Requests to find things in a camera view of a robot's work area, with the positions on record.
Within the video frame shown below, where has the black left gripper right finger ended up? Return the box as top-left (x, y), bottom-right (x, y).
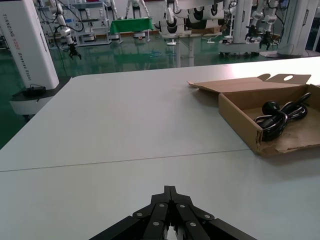
top-left (170, 186), bottom-right (258, 240)

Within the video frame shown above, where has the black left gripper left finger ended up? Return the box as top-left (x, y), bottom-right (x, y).
top-left (88, 185), bottom-right (172, 240)

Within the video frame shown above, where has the black power cable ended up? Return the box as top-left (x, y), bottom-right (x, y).
top-left (254, 92), bottom-right (312, 144)

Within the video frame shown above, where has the white robot arm black gripper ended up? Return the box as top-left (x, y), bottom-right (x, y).
top-left (48, 0), bottom-right (83, 60)

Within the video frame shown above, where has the brown cardboard box torn rim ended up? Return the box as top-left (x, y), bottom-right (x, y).
top-left (186, 73), bottom-right (320, 158)

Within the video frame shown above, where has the small black device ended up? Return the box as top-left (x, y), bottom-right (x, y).
top-left (22, 84), bottom-right (47, 98)

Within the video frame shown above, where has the brown cardboard carton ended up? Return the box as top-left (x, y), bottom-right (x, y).
top-left (191, 26), bottom-right (223, 35)

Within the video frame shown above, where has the green cloth covered table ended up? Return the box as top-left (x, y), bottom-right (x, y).
top-left (109, 17), bottom-right (154, 44)

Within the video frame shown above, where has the white black curved shell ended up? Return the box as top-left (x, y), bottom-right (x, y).
top-left (157, 7), bottom-right (186, 35)
top-left (186, 6), bottom-right (225, 29)

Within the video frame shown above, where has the metal shelving rack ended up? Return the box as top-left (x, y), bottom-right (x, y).
top-left (71, 0), bottom-right (113, 48)

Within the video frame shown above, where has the white humanoid robot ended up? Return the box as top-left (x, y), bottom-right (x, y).
top-left (124, 0), bottom-right (151, 20)
top-left (163, 0), bottom-right (181, 22)
top-left (103, 0), bottom-right (120, 21)

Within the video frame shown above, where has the large white tower robot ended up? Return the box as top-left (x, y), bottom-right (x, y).
top-left (259, 0), bottom-right (320, 60)

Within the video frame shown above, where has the white column wheeled robot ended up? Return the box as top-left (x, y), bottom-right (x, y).
top-left (0, 0), bottom-right (73, 123)

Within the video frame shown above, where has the grey pedestal table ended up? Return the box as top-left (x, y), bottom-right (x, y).
top-left (162, 31), bottom-right (224, 68)

